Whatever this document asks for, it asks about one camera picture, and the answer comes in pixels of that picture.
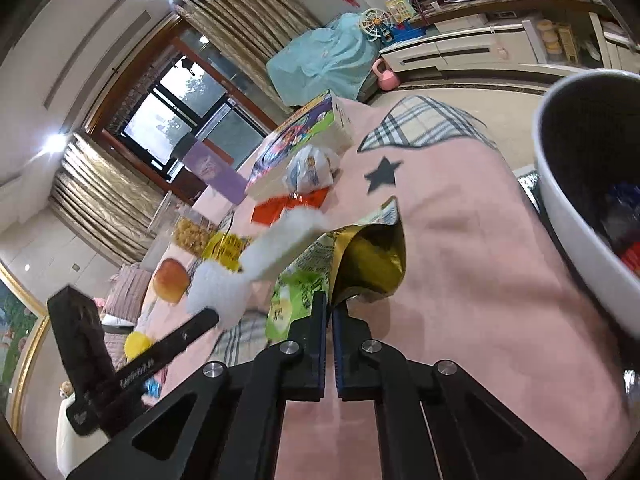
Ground ferris wheel toy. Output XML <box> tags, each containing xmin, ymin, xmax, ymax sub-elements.
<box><xmin>357</xmin><ymin>7</ymin><xmax>393</xmax><ymax>43</ymax></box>

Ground wooden framed balcony window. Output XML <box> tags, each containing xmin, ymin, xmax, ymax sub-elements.
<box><xmin>87</xmin><ymin>25</ymin><xmax>281</xmax><ymax>196</ymax></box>

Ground blue toy tray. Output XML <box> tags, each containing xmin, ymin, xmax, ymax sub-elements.
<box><xmin>390</xmin><ymin>25</ymin><xmax>426</xmax><ymax>43</ymax></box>

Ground gold framed wall painting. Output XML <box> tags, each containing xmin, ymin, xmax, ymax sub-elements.
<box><xmin>0</xmin><ymin>260</ymin><xmax>51</xmax><ymax>426</ymax></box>

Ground ceiling air vent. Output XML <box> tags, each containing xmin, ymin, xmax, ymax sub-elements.
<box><xmin>42</xmin><ymin>0</ymin><xmax>126</xmax><ymax>111</ymax></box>

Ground white trash bin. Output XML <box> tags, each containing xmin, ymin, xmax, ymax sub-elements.
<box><xmin>532</xmin><ymin>69</ymin><xmax>640</xmax><ymax>336</ymax></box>

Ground toy activity cube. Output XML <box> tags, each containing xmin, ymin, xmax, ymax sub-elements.
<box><xmin>385</xmin><ymin>0</ymin><xmax>416</xmax><ymax>23</ymax></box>

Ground teal covered armchair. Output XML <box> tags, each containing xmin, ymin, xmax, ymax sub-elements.
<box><xmin>266</xmin><ymin>12</ymin><xmax>386</xmax><ymax>108</ymax></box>

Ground colourful book box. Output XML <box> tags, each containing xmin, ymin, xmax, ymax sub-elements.
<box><xmin>245</xmin><ymin>89</ymin><xmax>356</xmax><ymax>201</ymax></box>

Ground green snack bag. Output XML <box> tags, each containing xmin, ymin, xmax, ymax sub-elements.
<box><xmin>265</xmin><ymin>197</ymin><xmax>406</xmax><ymax>343</ymax></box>

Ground yellow foam fruit net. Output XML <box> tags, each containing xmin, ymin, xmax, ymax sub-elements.
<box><xmin>124</xmin><ymin>332</ymin><xmax>153</xmax><ymax>361</ymax></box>

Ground purple bottle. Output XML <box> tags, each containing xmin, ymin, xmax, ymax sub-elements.
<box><xmin>182</xmin><ymin>140</ymin><xmax>248</xmax><ymax>206</ymax></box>

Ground pink kettlebell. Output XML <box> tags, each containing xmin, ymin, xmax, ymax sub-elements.
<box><xmin>371</xmin><ymin>57</ymin><xmax>398</xmax><ymax>92</ymax></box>

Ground orange red packet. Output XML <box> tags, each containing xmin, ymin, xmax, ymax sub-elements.
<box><xmin>250</xmin><ymin>187</ymin><xmax>331</xmax><ymax>226</ymax></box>

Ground white television cabinet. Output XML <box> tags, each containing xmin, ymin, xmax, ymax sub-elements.
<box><xmin>380</xmin><ymin>0</ymin><xmax>640</xmax><ymax>81</ymax></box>

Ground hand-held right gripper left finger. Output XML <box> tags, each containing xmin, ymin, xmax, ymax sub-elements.
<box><xmin>65</xmin><ymin>290</ymin><xmax>331</xmax><ymax>480</ymax></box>

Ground printed white plastic bag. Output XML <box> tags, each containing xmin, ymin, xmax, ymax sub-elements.
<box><xmin>282</xmin><ymin>144</ymin><xmax>341</xmax><ymax>196</ymax></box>

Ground white foam block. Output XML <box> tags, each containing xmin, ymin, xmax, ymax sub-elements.
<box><xmin>240</xmin><ymin>210</ymin><xmax>328</xmax><ymax>281</ymax></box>

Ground clear jar of snacks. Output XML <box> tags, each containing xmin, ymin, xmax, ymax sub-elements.
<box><xmin>150</xmin><ymin>192</ymin><xmax>221</xmax><ymax>256</ymax></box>

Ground yellow packet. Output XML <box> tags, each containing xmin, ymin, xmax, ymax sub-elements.
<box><xmin>202</xmin><ymin>230</ymin><xmax>251</xmax><ymax>273</ymax></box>

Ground blue plastic bag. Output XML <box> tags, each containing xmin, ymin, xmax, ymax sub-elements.
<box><xmin>597</xmin><ymin>182</ymin><xmax>640</xmax><ymax>251</ymax></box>

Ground yellow stacked tubs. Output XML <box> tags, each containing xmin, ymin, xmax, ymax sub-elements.
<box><xmin>535</xmin><ymin>19</ymin><xmax>561</xmax><ymax>56</ymax></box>

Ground apple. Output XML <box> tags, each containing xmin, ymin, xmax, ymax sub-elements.
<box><xmin>152</xmin><ymin>258</ymin><xmax>191</xmax><ymax>305</ymax></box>

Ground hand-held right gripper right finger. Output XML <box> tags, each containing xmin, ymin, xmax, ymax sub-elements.
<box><xmin>332</xmin><ymin>305</ymin><xmax>588</xmax><ymax>480</ymax></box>

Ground beige patterned curtain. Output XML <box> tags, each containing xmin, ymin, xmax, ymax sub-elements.
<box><xmin>175</xmin><ymin>0</ymin><xmax>326</xmax><ymax>106</ymax></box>
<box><xmin>50</xmin><ymin>132</ymin><xmax>173</xmax><ymax>266</ymax></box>

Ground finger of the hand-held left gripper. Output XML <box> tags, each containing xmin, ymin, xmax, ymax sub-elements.
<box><xmin>47</xmin><ymin>285</ymin><xmax>118</xmax><ymax>396</ymax></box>
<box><xmin>149</xmin><ymin>307</ymin><xmax>221</xmax><ymax>362</ymax></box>

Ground striped pillow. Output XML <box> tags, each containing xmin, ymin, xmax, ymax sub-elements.
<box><xmin>107</xmin><ymin>265</ymin><xmax>156</xmax><ymax>321</ymax></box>

